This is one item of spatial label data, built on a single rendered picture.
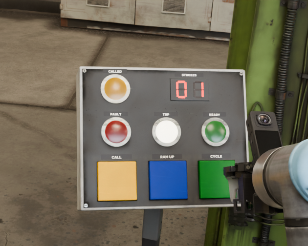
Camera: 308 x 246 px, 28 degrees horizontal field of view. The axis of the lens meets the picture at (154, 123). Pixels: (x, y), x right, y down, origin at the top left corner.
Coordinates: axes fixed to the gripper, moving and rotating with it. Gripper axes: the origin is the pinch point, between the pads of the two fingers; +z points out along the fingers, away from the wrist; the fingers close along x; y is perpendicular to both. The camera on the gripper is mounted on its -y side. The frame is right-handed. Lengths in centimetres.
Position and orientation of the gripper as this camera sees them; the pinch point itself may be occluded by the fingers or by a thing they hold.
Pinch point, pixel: (234, 172)
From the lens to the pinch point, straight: 112.1
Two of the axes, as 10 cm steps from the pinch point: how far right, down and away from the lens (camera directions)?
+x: 9.8, 0.0, 2.0
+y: 0.3, 9.9, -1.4
